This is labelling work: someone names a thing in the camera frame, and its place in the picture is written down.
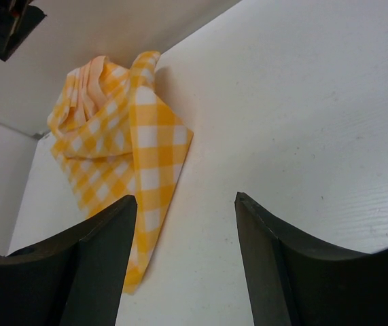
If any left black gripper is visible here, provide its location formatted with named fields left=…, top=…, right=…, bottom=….
left=0, top=0, right=46, bottom=62

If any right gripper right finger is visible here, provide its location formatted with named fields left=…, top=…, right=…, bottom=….
left=235, top=192, right=388, bottom=325

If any yellow white checkered cloth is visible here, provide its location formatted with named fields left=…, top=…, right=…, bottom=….
left=48, top=51, right=193, bottom=294

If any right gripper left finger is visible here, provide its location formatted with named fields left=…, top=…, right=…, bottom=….
left=0, top=195, right=137, bottom=325

